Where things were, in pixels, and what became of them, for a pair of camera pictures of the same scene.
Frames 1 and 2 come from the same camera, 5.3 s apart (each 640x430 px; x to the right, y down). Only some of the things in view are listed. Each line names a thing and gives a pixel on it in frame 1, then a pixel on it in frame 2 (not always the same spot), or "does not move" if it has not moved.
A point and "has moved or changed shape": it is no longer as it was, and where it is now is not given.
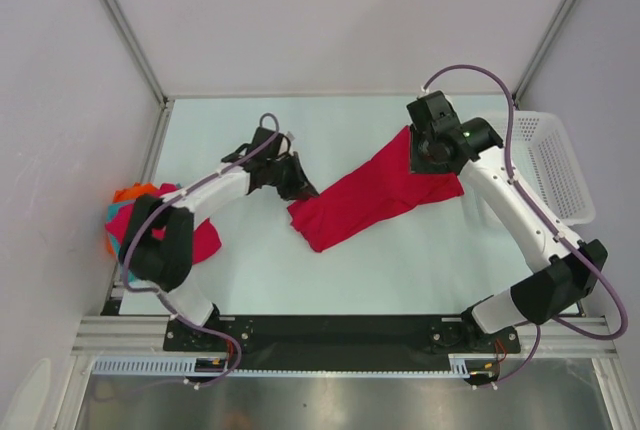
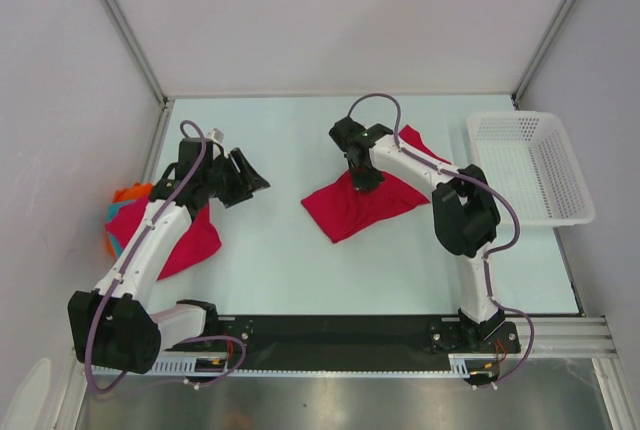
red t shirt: (384, 185) has moved or changed shape
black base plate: (336, 341) does not move
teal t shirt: (111, 212) does not move
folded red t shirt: (205, 240) does not move
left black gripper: (300, 188) → (246, 182)
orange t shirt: (133, 192) does not move
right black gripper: (417, 165) → (363, 184)
